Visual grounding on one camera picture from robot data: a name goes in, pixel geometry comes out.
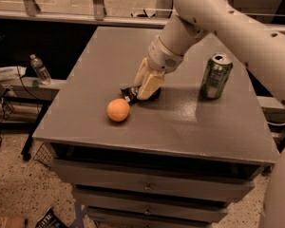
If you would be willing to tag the black snack bag on floor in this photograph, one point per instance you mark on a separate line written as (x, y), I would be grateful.
(50, 220)

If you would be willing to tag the grey drawer cabinet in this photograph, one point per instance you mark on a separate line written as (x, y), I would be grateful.
(175, 162)

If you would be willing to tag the metal window railing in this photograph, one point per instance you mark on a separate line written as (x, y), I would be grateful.
(137, 13)

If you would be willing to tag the white tissue pack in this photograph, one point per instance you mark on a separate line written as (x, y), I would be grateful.
(11, 72)

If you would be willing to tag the low side bench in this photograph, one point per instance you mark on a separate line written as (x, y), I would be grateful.
(23, 91)

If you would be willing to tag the orange fruit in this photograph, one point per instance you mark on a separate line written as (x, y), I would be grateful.
(118, 110)

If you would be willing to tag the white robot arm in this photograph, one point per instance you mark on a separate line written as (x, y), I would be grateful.
(257, 46)

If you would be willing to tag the green soda can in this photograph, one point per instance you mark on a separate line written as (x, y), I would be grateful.
(215, 76)

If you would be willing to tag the clear plastic water bottle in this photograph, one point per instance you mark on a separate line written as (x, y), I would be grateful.
(40, 69)

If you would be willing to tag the black wire basket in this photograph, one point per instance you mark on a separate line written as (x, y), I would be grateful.
(43, 156)

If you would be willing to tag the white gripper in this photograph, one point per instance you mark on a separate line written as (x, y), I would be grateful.
(163, 57)

